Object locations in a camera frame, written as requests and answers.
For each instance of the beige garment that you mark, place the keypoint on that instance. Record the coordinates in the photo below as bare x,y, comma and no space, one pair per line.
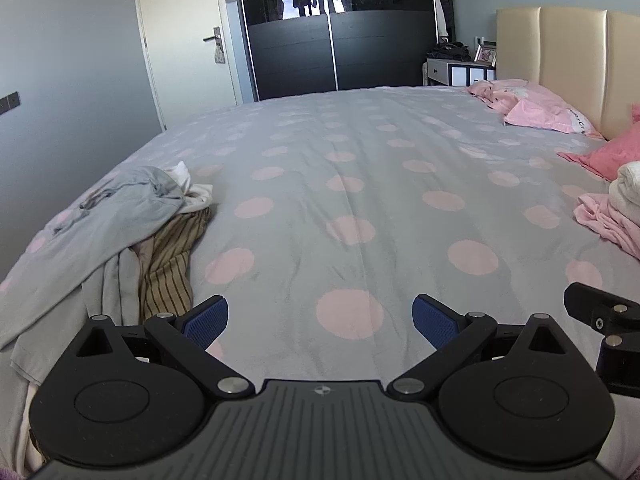
110,290

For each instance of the folded pink garment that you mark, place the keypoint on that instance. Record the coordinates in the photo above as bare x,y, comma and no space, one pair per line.
600,217

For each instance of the brown striped garment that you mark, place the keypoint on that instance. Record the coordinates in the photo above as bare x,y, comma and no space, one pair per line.
165,270

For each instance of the photo frame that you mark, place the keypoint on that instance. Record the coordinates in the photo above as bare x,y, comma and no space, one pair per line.
485,55

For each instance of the black bag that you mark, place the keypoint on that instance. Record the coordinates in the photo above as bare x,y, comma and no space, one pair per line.
450,51

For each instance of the light pink pillow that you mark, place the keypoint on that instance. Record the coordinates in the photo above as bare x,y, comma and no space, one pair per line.
540,105

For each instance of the dark pink pillow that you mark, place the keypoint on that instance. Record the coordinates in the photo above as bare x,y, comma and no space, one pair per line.
615,157

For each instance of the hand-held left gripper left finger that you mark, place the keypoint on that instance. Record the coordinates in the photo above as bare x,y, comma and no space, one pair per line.
207,317

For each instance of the cream padded headboard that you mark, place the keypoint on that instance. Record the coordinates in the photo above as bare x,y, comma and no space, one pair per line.
565,60

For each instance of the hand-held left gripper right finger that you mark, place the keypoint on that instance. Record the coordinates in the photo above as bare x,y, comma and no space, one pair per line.
435,322

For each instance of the folded white towel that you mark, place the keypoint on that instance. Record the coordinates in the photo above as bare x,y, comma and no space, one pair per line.
629,190

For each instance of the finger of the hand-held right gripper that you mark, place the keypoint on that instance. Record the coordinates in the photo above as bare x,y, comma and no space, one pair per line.
585,305

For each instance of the white garment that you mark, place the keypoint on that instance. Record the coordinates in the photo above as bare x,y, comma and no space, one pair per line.
200,197

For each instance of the grey garment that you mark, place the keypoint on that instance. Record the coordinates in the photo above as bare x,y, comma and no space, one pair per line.
100,230

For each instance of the dark wall switch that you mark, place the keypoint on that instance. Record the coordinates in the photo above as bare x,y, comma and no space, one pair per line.
10,102

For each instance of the hanging clothes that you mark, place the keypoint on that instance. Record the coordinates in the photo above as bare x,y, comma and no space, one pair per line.
440,5

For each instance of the cream door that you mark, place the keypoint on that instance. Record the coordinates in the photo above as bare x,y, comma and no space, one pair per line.
180,20

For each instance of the white nightstand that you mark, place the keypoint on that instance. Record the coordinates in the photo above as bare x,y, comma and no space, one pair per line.
440,72

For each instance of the polka-dot bed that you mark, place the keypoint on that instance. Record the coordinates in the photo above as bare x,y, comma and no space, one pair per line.
350,160

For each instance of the black sliding wardrobe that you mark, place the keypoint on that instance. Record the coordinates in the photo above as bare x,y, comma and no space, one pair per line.
300,50

